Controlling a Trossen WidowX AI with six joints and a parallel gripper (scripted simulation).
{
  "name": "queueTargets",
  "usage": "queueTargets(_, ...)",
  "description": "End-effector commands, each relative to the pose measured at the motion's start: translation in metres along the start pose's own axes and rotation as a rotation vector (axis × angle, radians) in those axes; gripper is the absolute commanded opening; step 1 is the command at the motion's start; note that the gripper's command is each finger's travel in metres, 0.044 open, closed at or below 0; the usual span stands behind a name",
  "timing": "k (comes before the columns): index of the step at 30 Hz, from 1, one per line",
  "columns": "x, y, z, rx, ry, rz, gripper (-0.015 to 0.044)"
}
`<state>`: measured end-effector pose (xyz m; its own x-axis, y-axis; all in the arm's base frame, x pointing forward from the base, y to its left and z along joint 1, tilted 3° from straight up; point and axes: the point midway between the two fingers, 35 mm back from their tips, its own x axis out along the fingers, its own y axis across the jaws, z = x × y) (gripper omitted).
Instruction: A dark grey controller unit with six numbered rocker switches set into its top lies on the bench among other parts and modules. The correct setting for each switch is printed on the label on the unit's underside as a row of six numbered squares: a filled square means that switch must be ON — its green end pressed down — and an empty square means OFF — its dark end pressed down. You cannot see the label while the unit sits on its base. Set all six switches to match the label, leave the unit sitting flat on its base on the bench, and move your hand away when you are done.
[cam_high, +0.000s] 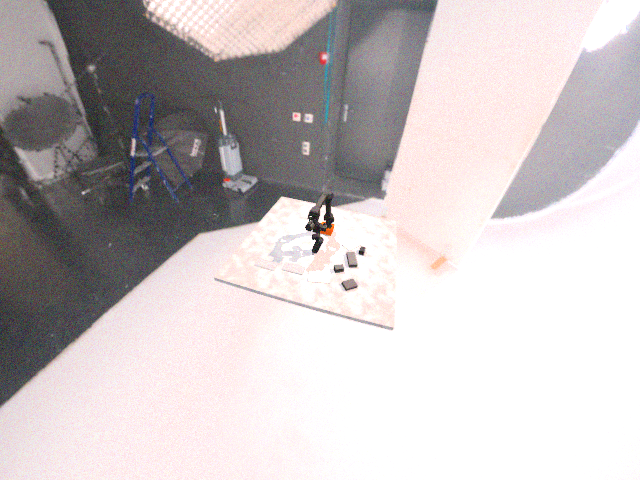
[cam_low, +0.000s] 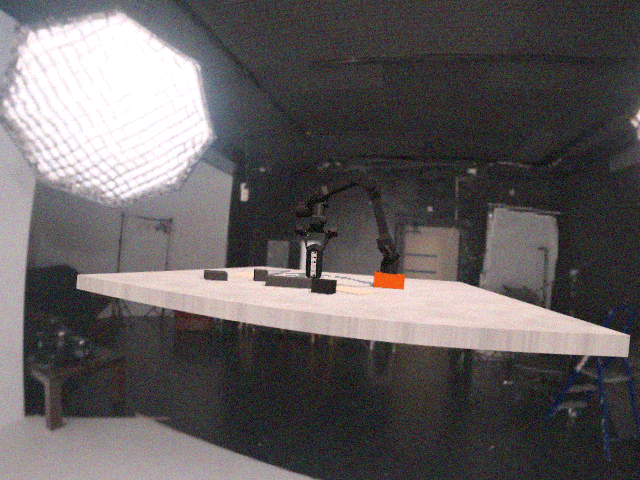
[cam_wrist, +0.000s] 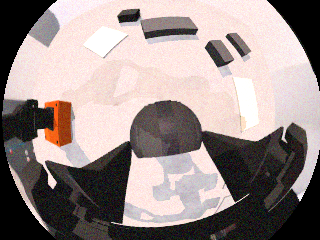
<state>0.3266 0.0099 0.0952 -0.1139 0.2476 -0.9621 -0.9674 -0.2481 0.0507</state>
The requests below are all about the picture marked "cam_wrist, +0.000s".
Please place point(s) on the dark grey controller unit with white label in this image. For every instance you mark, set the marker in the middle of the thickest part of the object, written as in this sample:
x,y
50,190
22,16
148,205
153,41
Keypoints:
x,y
166,128

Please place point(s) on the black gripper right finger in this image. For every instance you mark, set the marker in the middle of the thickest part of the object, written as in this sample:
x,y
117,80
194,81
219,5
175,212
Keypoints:
x,y
238,161

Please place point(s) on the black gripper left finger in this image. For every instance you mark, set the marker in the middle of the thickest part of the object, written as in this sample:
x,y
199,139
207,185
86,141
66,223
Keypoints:
x,y
103,182

